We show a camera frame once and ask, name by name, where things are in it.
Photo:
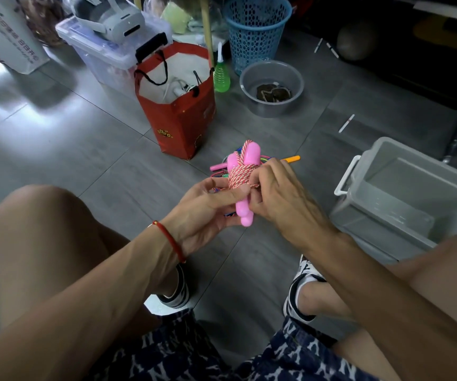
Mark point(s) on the grey plastic basin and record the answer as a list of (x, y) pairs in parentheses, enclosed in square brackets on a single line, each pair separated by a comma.
[(251, 77)]

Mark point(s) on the grey plastic storage bin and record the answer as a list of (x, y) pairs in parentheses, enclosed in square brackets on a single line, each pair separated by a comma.
[(403, 182)]

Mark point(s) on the white marker pen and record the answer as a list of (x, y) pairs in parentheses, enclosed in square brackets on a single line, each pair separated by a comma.
[(346, 123), (332, 50), (318, 45)]

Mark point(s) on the person's right shoe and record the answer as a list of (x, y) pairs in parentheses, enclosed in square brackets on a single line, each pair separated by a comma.
[(304, 273)]

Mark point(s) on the person's left hand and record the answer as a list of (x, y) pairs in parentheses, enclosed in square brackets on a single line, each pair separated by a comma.
[(204, 218)]

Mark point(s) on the brown ball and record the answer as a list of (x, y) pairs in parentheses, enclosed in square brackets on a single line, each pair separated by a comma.
[(355, 40)]

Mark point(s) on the green spray bottle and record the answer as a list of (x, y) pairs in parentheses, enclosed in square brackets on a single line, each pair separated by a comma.
[(222, 81)]

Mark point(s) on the black rectangular pad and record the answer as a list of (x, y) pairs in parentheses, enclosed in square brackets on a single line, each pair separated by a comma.
[(151, 47)]

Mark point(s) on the person's right forearm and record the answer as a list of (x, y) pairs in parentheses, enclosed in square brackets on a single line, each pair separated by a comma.
[(395, 309)]

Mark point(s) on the yellow flat board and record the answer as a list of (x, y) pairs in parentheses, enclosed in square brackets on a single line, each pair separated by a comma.
[(443, 33)]

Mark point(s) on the person's left leg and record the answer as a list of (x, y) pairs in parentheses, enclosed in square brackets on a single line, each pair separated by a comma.
[(42, 234)]

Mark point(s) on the person's left forearm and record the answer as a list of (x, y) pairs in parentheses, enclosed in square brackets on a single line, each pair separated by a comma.
[(93, 309)]

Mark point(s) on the white VR headset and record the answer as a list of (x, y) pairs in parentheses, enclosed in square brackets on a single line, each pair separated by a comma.
[(121, 23)]

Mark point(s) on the grey plastic stool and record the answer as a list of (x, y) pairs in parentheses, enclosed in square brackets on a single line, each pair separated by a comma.
[(159, 307)]

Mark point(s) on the person's leg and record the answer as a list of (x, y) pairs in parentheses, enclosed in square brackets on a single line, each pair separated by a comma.
[(451, 277), (42, 234)]

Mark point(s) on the white oval side table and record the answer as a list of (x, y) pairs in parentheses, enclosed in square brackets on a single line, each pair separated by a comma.
[(208, 27)]

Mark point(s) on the person's left shoe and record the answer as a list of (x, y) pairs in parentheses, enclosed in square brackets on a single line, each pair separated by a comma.
[(181, 293)]

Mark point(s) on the clear plastic storage bin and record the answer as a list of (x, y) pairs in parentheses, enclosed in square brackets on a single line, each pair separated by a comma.
[(101, 63)]

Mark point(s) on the person's right hand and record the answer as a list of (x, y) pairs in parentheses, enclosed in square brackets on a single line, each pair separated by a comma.
[(292, 206)]

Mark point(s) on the blue mesh wastebasket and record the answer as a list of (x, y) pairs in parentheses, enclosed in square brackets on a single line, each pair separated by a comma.
[(256, 39)]

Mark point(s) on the person's shoe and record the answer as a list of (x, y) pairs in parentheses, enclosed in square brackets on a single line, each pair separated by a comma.
[(181, 293), (304, 273)]

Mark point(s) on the red paper bag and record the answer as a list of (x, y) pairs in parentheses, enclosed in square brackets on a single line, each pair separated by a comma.
[(181, 130)]

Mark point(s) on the white paper shopping bag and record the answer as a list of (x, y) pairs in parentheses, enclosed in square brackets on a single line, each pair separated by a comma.
[(6, 39)]

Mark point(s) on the person's right leg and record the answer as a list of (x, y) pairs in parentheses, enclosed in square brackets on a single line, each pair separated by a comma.
[(451, 277)]

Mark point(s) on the clear plastic bag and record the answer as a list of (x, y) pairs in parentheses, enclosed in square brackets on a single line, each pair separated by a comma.
[(177, 17)]

